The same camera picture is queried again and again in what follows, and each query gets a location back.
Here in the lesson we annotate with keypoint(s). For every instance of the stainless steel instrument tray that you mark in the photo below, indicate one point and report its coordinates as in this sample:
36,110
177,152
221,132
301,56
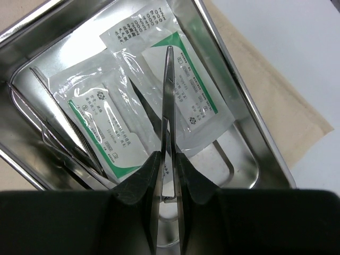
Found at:
59,33

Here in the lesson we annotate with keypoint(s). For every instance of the beige surgical wrap cloth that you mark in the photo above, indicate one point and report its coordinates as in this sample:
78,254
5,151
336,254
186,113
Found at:
292,123

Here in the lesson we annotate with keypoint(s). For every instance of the green white suture packet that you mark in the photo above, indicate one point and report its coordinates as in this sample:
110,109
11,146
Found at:
98,97
149,44

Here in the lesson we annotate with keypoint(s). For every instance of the steel scalpel handle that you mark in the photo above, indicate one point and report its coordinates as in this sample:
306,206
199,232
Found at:
80,172

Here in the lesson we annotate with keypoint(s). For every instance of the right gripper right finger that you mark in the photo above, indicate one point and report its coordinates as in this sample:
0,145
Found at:
213,220

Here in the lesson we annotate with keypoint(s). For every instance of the steel needle holder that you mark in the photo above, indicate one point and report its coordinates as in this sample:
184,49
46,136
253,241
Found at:
168,120

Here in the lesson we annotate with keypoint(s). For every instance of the steel tweezers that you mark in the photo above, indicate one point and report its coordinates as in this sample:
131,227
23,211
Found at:
62,126

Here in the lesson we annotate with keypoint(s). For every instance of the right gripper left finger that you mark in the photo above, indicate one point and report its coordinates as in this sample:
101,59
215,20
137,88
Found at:
123,220

